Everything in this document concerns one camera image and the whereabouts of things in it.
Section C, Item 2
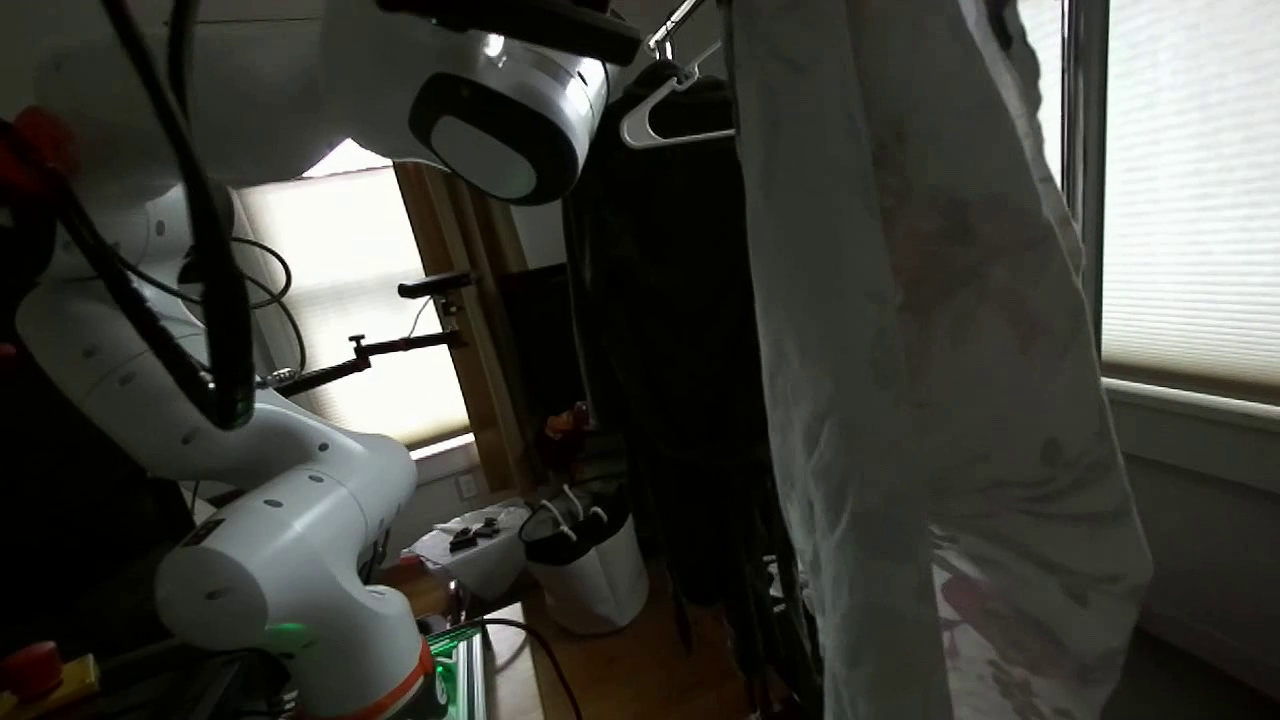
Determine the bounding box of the white bucket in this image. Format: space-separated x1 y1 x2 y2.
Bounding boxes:
515 484 655 639

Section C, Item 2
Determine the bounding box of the white window blind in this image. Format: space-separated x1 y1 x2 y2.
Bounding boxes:
1105 0 1280 392

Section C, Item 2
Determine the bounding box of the dark hanging garment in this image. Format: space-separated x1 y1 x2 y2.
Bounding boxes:
562 74 821 720

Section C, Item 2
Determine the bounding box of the white window sill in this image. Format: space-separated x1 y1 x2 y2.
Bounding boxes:
1101 370 1280 430

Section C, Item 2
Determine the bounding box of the white device with black buttons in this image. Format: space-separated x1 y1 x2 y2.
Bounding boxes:
409 500 539 609

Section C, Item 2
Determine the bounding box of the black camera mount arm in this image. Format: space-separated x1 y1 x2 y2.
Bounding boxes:
268 266 481 400

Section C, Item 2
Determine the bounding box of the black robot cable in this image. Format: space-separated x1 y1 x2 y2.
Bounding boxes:
94 0 260 436

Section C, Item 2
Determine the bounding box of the grey cloth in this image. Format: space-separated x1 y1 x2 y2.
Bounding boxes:
727 0 1159 720

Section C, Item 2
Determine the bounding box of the red emergency stop button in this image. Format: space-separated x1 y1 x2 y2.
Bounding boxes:
0 636 71 703

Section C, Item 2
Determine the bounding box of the brown curtain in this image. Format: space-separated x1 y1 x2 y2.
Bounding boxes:
394 157 539 493

